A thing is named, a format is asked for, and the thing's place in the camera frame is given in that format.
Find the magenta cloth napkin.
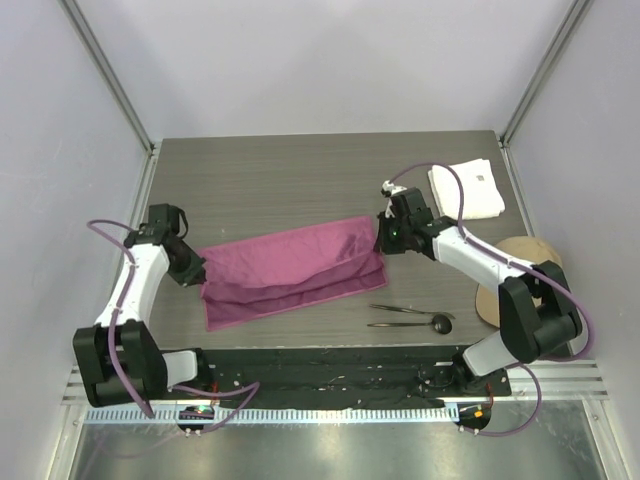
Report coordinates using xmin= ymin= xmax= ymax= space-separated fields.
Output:
xmin=200 ymin=216 xmax=388 ymax=332

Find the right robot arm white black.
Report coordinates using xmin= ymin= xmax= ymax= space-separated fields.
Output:
xmin=376 ymin=182 xmax=583 ymax=395

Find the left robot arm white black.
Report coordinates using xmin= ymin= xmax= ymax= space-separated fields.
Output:
xmin=73 ymin=238 xmax=213 ymax=417

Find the white folded towel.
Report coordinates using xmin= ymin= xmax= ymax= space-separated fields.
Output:
xmin=428 ymin=159 xmax=505 ymax=220

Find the dark metal fork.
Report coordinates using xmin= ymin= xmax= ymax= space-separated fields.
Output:
xmin=369 ymin=304 xmax=456 ymax=320

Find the dark metal spoon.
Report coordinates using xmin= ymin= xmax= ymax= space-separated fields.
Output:
xmin=368 ymin=314 xmax=453 ymax=335

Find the tan baseball cap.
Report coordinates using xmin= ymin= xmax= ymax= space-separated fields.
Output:
xmin=475 ymin=236 xmax=563 ymax=328

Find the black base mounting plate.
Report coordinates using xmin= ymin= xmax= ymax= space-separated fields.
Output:
xmin=94 ymin=347 xmax=576 ymax=406

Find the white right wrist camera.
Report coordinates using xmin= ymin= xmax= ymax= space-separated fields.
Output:
xmin=381 ymin=180 xmax=406 ymax=198

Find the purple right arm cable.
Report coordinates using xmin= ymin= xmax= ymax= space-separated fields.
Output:
xmin=388 ymin=162 xmax=597 ymax=437

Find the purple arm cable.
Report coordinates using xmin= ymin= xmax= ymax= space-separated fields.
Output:
xmin=87 ymin=218 xmax=261 ymax=439
xmin=388 ymin=162 xmax=597 ymax=437

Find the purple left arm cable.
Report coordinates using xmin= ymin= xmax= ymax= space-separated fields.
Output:
xmin=87 ymin=218 xmax=261 ymax=439

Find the slotted cable duct strip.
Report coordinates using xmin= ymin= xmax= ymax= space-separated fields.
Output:
xmin=84 ymin=403 xmax=459 ymax=425

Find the aluminium front rail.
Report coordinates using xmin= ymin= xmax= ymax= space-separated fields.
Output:
xmin=62 ymin=359 xmax=611 ymax=405

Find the aluminium frame post left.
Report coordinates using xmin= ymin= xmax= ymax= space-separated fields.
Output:
xmin=58 ymin=0 xmax=154 ymax=155

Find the aluminium frame post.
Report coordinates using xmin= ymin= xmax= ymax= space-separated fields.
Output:
xmin=499 ymin=0 xmax=593 ymax=148
xmin=58 ymin=0 xmax=154 ymax=155

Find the aluminium frame post right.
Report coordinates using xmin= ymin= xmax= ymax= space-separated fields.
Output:
xmin=499 ymin=0 xmax=593 ymax=148

